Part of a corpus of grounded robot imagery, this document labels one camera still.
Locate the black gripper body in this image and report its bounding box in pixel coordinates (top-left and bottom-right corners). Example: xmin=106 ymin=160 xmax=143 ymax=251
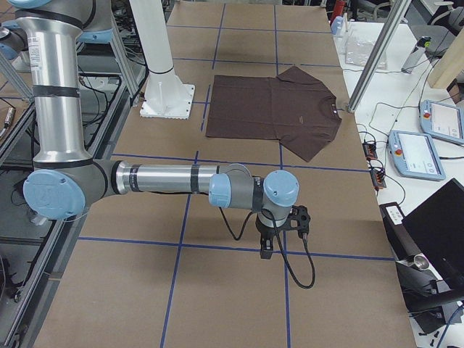
xmin=256 ymin=213 xmax=276 ymax=242

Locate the brown t-shirt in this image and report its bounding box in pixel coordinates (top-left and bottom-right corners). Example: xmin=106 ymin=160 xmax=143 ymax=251
xmin=206 ymin=67 xmax=341 ymax=162

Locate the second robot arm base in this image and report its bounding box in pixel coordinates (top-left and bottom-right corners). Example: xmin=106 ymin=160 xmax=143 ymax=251
xmin=1 ymin=20 xmax=30 ymax=73

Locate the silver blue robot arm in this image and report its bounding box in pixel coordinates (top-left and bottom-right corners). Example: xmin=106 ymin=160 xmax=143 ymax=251
xmin=14 ymin=1 xmax=310 ymax=259

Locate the orange black connector board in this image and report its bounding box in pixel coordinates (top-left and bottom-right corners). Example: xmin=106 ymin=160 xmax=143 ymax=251
xmin=362 ymin=141 xmax=386 ymax=191

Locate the black box with label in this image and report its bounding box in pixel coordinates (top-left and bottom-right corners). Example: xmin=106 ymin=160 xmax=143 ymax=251
xmin=379 ymin=202 xmax=421 ymax=262

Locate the silver metal cup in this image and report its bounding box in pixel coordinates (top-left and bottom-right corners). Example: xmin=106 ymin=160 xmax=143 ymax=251
xmin=406 ymin=254 xmax=430 ymax=271

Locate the lower teach pendant tablet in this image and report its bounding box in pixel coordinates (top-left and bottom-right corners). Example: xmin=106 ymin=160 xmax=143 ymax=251
xmin=388 ymin=130 xmax=446 ymax=181

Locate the teach pendant tablet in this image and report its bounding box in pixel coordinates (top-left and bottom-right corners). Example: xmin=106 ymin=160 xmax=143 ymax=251
xmin=388 ymin=130 xmax=446 ymax=181
xmin=419 ymin=100 xmax=463 ymax=145

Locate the black monitor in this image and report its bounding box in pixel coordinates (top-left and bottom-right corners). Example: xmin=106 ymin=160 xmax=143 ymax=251
xmin=402 ymin=178 xmax=463 ymax=289

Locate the upper teach pendant tablet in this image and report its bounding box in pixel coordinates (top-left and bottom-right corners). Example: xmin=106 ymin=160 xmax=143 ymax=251
xmin=419 ymin=100 xmax=463 ymax=145

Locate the clear plastic bag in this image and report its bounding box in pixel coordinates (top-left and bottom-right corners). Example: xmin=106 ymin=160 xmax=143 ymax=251
xmin=341 ymin=33 xmax=376 ymax=67

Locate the white power strip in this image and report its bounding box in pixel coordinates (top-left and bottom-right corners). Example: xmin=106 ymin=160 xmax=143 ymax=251
xmin=27 ymin=209 xmax=48 ymax=225

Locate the red cylinder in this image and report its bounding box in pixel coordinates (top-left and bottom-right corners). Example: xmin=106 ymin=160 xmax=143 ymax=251
xmin=333 ymin=0 xmax=345 ymax=17

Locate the wooden beam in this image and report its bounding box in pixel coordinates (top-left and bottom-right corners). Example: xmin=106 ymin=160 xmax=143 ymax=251
xmin=428 ymin=30 xmax=464 ymax=89

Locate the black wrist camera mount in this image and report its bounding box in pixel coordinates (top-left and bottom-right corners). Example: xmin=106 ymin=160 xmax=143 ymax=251
xmin=281 ymin=205 xmax=311 ymax=241

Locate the white pedestal column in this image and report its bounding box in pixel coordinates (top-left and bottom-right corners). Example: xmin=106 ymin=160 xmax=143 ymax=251
xmin=130 ymin=0 xmax=195 ymax=120

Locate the aluminium frame rack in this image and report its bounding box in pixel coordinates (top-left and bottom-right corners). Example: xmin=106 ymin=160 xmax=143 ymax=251
xmin=0 ymin=21 xmax=149 ymax=348

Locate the aluminium frame post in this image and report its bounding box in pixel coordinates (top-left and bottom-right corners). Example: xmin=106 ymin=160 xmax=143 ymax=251
xmin=347 ymin=0 xmax=412 ymax=112

